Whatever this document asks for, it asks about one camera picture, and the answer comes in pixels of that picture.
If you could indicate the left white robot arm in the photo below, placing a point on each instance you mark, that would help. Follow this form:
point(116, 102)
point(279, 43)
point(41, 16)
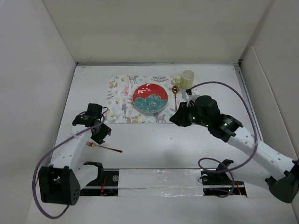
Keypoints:
point(61, 182)

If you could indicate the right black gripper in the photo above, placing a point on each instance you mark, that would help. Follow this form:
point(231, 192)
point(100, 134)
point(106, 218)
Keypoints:
point(180, 117)

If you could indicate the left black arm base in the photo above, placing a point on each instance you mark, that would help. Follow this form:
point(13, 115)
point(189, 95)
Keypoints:
point(94, 180)

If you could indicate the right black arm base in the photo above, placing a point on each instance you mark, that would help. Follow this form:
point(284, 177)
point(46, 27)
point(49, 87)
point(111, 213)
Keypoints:
point(220, 185)

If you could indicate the copper spoon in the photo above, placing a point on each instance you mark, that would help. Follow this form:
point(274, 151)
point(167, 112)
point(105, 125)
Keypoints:
point(175, 92)

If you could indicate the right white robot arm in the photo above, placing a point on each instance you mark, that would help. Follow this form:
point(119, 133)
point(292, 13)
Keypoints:
point(265, 167)

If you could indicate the copper fork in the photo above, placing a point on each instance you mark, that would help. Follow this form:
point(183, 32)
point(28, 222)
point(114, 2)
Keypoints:
point(92, 144)

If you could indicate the pale yellow mug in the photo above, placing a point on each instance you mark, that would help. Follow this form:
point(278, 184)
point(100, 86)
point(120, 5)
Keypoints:
point(185, 80)

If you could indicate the red and teal plate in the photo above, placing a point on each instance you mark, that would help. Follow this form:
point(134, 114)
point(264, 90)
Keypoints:
point(150, 98)

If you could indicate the animal print cloth placemat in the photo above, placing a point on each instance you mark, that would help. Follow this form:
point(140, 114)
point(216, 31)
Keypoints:
point(119, 100)

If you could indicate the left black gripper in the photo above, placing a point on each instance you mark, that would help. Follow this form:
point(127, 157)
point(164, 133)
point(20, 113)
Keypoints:
point(100, 138)

